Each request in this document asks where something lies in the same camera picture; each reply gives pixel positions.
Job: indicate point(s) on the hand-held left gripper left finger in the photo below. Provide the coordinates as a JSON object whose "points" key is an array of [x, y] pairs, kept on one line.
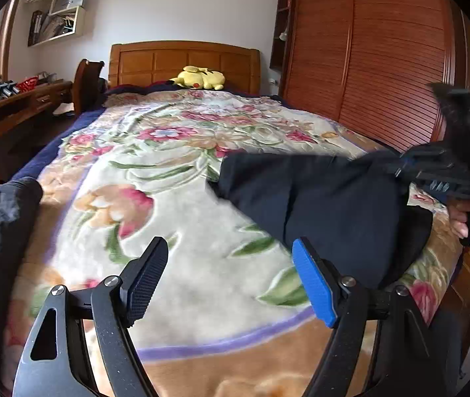
{"points": [[146, 281]]}

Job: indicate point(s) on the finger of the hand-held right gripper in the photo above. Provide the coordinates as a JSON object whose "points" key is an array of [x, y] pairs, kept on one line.
{"points": [[408, 165]]}

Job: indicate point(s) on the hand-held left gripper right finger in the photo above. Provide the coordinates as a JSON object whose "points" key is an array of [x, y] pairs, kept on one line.
{"points": [[313, 281]]}

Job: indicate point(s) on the black garment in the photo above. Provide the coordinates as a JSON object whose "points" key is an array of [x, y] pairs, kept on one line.
{"points": [[321, 198]]}

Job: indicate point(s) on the floral blanket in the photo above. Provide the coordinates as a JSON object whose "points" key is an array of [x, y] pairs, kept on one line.
{"points": [[177, 198]]}

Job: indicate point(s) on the wooden louvred wardrobe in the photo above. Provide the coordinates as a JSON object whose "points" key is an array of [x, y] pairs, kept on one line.
{"points": [[383, 70]]}

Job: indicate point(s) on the wooden open shelf unit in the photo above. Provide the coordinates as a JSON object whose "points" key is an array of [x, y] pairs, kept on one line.
{"points": [[280, 16]]}

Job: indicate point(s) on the wooden chair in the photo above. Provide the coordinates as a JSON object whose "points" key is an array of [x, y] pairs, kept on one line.
{"points": [[84, 87]]}

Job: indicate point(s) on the yellow plush toy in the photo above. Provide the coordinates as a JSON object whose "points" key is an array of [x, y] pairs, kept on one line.
{"points": [[198, 76]]}

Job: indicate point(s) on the wooden desk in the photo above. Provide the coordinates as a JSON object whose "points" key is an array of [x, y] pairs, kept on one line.
{"points": [[7, 111]]}

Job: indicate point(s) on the wooden bed headboard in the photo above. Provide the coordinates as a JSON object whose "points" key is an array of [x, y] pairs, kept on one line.
{"points": [[156, 62]]}

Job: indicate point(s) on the red basket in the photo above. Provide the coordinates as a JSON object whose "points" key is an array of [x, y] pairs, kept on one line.
{"points": [[28, 84]]}

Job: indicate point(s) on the white wall shelf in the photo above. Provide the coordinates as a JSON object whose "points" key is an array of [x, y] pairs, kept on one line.
{"points": [[80, 20]]}

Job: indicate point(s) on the wooden window frame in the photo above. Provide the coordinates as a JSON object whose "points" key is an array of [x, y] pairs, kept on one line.
{"points": [[5, 41]]}

